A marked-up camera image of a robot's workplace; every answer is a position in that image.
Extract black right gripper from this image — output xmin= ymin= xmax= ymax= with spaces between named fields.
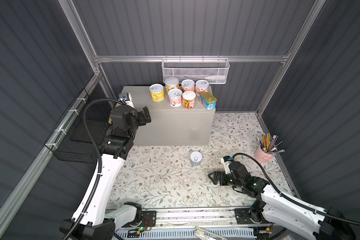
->
xmin=207 ymin=169 xmax=243 ymax=189

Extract yellow can pull tab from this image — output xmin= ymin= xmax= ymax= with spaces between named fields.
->
xmin=149 ymin=84 xmax=165 ymax=102

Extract teal can pull tab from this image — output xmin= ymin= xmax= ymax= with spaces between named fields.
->
xmin=190 ymin=151 xmax=203 ymax=166

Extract green orange can plastic lid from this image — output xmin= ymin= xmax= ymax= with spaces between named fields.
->
xmin=164 ymin=77 xmax=180 ymax=95

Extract orange can pull tab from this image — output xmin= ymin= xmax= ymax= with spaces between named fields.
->
xmin=181 ymin=79 xmax=195 ymax=92

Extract pink white can pull tab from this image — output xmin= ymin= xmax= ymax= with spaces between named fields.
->
xmin=195 ymin=80 xmax=210 ymax=96

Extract gold rectangular tin can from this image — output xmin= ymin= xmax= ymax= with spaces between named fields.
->
xmin=200 ymin=91 xmax=217 ymax=110

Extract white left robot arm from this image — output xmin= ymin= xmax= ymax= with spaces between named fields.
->
xmin=60 ymin=98 xmax=152 ymax=240

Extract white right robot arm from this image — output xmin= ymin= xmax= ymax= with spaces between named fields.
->
xmin=208 ymin=154 xmax=360 ymax=240

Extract grey metal cabinet box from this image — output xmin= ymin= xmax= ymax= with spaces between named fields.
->
xmin=122 ymin=86 xmax=216 ymax=146

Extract pink pencil cup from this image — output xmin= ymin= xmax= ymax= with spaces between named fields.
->
xmin=254 ymin=146 xmax=273 ymax=164

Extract pencils bundle in cup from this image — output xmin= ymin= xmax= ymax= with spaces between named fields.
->
xmin=259 ymin=134 xmax=286 ymax=155

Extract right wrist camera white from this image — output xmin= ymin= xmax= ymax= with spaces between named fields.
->
xmin=221 ymin=156 xmax=233 ymax=175

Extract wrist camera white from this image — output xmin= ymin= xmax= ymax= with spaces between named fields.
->
xmin=221 ymin=156 xmax=233 ymax=175
xmin=119 ymin=93 xmax=134 ymax=108

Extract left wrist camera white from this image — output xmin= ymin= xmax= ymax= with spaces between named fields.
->
xmin=119 ymin=93 xmax=134 ymax=108

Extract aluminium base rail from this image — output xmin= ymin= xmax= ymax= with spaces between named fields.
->
xmin=68 ymin=205 xmax=313 ymax=232

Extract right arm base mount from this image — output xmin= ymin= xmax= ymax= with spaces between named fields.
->
xmin=234 ymin=200 xmax=270 ymax=225

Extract black wire mesh basket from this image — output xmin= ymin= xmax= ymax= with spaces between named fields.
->
xmin=45 ymin=91 xmax=116 ymax=164

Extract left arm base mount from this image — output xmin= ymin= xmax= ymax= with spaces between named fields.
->
xmin=122 ymin=210 xmax=157 ymax=228

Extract white wire mesh basket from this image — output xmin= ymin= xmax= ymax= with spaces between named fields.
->
xmin=161 ymin=57 xmax=230 ymax=85

